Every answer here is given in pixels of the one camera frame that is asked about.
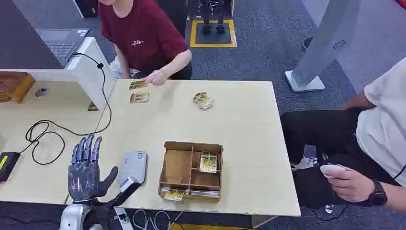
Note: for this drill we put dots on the person's hand across desk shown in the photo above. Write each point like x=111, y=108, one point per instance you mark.
x=156, y=78

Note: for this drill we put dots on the person's hand with watch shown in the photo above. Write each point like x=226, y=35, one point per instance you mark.
x=349, y=185

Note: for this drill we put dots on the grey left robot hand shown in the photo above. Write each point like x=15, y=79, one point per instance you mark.
x=84, y=181

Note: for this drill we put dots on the card with green-brown print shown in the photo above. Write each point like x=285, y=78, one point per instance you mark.
x=137, y=84

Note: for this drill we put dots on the white handheld controller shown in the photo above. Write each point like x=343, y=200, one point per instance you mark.
x=331, y=170

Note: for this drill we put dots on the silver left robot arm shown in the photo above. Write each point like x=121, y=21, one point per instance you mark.
x=73, y=217

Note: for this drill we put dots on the card with brown print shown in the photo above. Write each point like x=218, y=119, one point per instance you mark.
x=139, y=97

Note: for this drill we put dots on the black wristwatch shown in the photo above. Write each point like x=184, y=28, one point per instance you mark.
x=378, y=194

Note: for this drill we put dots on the person in dark red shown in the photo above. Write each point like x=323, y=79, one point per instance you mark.
x=142, y=35

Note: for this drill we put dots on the white and black sneaker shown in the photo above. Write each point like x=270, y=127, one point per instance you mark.
x=304, y=163

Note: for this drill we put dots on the crumpled card pile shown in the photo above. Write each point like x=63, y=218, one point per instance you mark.
x=203, y=101

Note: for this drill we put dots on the grey flat box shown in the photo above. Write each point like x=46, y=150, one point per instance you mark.
x=134, y=165

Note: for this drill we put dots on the white power strip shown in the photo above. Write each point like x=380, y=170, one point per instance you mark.
x=123, y=219

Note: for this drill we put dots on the yellow tape square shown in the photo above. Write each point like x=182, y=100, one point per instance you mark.
x=213, y=43

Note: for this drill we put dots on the person in white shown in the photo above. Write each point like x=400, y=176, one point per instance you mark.
x=380, y=127

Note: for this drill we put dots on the white desk divider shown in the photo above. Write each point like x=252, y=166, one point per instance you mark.
x=88, y=63

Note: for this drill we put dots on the small card behind divider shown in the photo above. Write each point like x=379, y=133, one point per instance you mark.
x=92, y=107

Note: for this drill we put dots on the black box with yellow label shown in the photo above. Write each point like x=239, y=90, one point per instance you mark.
x=8, y=165

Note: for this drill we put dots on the black robot legs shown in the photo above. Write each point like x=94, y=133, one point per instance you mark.
x=212, y=19

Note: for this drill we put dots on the card with yellow print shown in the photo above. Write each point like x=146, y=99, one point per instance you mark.
x=173, y=195
x=208, y=162

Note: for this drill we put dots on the wooden compartment box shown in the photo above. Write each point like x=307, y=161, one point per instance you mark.
x=177, y=171

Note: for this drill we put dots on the small round grey object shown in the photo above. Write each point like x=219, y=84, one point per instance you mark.
x=41, y=92

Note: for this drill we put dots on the stack of cards on edge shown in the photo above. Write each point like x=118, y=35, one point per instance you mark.
x=204, y=193

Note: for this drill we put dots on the grey laptop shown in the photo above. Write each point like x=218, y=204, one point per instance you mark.
x=38, y=38

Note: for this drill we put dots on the black shoe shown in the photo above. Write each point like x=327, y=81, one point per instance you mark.
x=306, y=43

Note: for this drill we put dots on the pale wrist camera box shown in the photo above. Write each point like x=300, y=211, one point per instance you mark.
x=126, y=184

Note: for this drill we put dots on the white stand post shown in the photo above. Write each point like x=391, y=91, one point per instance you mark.
x=320, y=47

